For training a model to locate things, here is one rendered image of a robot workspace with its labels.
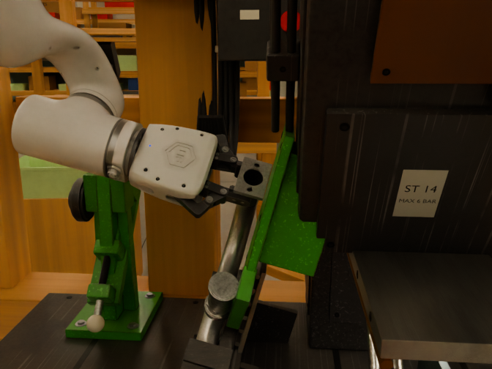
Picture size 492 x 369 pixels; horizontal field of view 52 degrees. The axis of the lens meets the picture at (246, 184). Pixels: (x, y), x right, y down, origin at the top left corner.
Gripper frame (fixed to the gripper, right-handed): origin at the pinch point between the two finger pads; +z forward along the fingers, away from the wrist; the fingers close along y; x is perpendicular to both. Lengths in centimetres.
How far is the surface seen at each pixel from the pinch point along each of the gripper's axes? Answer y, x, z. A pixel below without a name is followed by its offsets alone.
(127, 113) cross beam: 23.8, 26.6, -28.0
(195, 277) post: -1.6, 39.3, -5.3
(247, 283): -14.4, -2.6, 3.4
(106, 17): 631, 639, -344
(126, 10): 479, 456, -234
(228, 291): -15.1, -0.2, 1.5
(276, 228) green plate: -7.9, -5.5, 5.0
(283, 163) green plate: -3.0, -12.1, 3.6
